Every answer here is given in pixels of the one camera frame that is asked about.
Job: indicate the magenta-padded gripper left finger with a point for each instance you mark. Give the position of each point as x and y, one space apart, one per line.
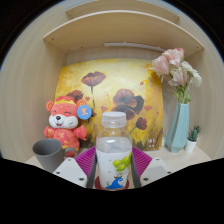
70 171

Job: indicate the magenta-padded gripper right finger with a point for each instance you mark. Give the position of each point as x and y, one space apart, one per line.
156 170

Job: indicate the clear plastic water bottle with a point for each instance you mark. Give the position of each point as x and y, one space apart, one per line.
113 156

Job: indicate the grey ceramic mug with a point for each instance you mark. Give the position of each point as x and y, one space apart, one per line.
48 156

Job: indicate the small succulent in white pot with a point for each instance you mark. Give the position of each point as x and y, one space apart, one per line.
190 145

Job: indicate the light blue faceted vase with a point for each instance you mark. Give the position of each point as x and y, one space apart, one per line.
178 130

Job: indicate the red plush toy animal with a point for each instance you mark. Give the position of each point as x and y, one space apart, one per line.
65 121

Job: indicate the yellow poppy flower painting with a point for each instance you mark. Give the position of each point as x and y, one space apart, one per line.
116 76

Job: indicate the pink and white artificial flowers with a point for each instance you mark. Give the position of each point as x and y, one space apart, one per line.
173 63

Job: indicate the light wooden shelf unit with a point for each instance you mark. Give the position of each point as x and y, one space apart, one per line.
123 28

